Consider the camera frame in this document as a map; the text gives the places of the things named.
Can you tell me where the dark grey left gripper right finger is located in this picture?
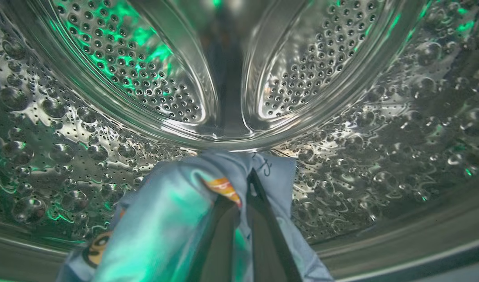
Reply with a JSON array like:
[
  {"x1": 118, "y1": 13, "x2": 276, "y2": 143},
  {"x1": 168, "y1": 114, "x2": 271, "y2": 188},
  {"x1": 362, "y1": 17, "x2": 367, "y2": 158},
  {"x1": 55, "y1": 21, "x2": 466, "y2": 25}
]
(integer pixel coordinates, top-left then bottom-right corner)
[{"x1": 245, "y1": 168, "x2": 303, "y2": 282}]

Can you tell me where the blue bear-print pajama shirt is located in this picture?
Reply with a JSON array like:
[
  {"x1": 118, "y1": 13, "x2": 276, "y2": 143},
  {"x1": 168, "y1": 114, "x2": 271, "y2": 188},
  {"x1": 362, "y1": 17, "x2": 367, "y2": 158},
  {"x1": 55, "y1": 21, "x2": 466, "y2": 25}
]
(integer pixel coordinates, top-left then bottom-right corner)
[{"x1": 58, "y1": 150, "x2": 335, "y2": 282}]

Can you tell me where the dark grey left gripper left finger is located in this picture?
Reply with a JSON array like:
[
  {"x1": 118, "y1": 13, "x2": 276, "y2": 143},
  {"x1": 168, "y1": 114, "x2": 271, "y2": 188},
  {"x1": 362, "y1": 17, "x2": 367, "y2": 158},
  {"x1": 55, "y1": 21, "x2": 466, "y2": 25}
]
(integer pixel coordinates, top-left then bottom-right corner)
[{"x1": 187, "y1": 195, "x2": 241, "y2": 282}]

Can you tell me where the stainless steel washing machine drum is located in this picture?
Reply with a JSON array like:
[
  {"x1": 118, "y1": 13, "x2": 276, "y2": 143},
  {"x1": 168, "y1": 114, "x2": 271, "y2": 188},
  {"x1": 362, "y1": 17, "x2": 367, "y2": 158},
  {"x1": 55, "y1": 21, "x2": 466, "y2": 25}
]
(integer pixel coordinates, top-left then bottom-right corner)
[{"x1": 0, "y1": 0, "x2": 479, "y2": 255}]

